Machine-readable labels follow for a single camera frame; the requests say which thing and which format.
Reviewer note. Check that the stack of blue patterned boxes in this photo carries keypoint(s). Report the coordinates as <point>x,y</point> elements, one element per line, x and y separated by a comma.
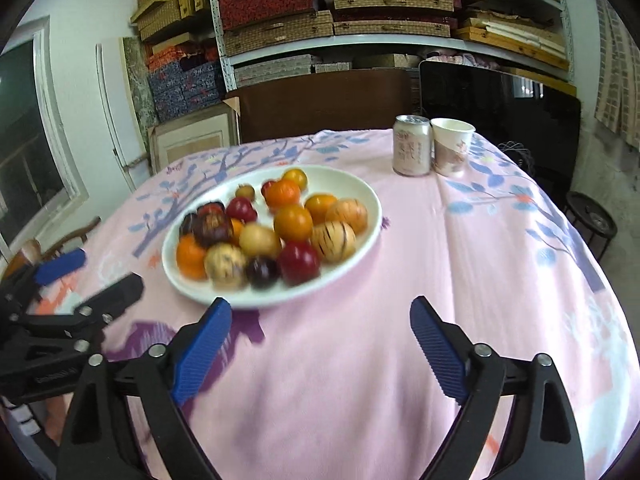
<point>182,90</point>

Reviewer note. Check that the smooth yellow pepino melon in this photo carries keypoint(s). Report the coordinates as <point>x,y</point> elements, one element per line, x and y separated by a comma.
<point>259,240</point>

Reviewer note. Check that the grey patterned boxes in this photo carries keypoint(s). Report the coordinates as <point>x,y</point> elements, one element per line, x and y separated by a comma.
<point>275,67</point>

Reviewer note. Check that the wooden chair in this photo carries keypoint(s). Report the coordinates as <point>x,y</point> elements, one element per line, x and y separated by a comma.
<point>55,240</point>

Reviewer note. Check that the marble slab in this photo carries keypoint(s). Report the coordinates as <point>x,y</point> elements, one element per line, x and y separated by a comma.
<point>137,80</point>

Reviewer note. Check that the dark purple plum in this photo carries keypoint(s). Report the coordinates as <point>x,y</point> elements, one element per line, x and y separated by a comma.
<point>262,271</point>

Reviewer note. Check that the pink drink can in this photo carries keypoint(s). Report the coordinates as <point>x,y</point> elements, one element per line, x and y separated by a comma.
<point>412,145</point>

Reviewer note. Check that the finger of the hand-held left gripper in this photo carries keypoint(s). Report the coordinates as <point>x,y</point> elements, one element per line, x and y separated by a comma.
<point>60,265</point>
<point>115,297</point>

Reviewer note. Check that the dark brown mangosteen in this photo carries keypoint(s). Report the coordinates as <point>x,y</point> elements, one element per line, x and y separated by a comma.
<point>212,229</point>

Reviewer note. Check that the orange tangerine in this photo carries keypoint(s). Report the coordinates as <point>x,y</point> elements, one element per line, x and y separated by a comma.
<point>320,207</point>
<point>292,222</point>
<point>236,231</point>
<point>282,195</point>
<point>191,257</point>

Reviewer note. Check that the printed paper cup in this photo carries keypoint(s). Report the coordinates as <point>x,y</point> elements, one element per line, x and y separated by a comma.
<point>452,147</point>

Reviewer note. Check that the brown wooden board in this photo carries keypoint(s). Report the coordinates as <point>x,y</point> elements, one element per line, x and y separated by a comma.
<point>320,105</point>

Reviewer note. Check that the white oval plate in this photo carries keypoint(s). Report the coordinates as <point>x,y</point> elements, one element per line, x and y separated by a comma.
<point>325,280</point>

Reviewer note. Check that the stacks of woven flat boxes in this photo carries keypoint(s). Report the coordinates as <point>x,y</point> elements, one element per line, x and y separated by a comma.
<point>390,28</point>

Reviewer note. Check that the yellow-orange round fruit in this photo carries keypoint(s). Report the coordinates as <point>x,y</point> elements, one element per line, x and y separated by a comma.
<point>294,177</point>

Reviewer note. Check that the hanging woven mat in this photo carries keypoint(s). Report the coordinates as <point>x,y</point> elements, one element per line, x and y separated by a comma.
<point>615,70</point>

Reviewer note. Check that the white metal shelf rack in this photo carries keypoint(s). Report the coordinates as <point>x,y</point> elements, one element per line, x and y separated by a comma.
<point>380,44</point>

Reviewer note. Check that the pile of yellow straw boxes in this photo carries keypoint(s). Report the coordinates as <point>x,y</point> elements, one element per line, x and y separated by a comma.
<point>165,5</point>

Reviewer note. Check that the black monitor screen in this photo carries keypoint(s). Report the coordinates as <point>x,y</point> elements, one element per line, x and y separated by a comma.
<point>500,110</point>

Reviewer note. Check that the striped pepino melon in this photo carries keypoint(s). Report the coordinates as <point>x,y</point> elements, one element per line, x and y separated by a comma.
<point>346,215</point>
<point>332,241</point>

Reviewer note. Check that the pink floral tablecloth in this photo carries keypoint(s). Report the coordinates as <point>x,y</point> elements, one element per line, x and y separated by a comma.
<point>400,260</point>

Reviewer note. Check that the speckled pepino melon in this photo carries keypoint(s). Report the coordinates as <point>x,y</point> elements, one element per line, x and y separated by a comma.
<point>225,265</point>

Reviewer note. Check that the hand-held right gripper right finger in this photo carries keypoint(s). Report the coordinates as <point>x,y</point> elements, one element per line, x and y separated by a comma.
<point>440,355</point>

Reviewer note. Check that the orange patterned boxes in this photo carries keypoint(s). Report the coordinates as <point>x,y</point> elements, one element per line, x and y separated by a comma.
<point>170,55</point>

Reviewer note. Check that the red patterned box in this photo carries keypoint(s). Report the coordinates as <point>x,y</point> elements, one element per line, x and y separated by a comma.
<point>270,2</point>

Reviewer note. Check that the black round stool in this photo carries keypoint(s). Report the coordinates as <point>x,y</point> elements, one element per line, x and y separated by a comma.
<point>590,220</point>

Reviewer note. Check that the white framed window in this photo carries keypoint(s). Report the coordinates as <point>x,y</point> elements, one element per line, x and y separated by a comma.
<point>25,135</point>

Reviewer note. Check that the large red plum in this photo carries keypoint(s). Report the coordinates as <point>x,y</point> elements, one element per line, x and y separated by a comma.
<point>298,261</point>

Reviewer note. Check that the pink cloth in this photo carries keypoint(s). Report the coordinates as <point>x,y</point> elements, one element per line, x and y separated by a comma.
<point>470,57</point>

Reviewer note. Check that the beige framed panel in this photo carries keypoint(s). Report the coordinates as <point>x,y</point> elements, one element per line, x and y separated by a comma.
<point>192,140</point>

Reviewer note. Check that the stack of pale wooden boxes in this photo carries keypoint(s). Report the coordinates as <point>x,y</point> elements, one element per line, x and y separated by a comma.
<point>515,37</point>

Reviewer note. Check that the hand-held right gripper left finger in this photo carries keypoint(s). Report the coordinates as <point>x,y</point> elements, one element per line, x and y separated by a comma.
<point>200,355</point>

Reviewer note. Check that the white leaning board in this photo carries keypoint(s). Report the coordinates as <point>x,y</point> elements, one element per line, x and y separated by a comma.
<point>112,110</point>

